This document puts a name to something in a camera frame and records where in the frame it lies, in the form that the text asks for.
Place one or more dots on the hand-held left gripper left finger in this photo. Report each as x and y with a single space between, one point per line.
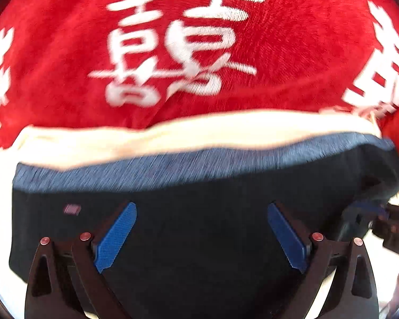
116 236

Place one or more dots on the black pants with grey waistband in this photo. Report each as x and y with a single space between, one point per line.
199 232

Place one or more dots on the red printed blanket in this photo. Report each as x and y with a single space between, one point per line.
286 40

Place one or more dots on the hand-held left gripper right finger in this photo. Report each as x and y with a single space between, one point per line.
286 236

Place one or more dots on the cream towel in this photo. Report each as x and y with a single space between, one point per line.
119 146

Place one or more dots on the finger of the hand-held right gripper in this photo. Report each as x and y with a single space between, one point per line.
397 226

